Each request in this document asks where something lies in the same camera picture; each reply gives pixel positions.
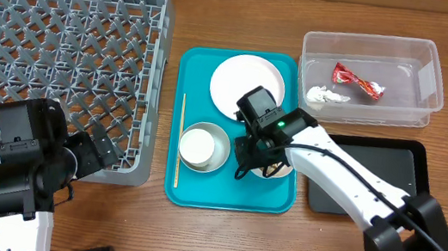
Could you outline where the grey-white bowl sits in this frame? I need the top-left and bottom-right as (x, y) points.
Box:
(181, 122), (231, 173)

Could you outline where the white paper cup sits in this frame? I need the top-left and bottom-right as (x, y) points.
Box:
(179, 128), (215, 168)

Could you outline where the white tissue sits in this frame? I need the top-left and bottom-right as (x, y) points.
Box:
(306, 86), (351, 103)

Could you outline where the red snack wrapper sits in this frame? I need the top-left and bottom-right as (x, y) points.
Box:
(332, 63), (385, 101)

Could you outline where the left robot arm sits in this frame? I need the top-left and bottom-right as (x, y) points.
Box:
(0, 98), (118, 251)

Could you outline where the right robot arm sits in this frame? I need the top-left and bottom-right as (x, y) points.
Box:
(235, 86), (448, 251)

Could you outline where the black waste tray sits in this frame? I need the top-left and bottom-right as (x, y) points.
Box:
(298, 126), (442, 229)

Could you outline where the teal serving tray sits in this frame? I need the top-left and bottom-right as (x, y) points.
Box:
(164, 47), (297, 213)

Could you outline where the large white plate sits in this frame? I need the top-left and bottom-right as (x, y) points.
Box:
(209, 54), (285, 121)

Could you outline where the wooden chopstick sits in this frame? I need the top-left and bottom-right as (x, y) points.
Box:
(173, 93), (187, 188)

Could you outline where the grey dish rack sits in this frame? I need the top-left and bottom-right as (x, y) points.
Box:
(0, 0), (175, 187)

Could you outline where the clear plastic bin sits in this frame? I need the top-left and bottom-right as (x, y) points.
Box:
(298, 31), (444, 128)

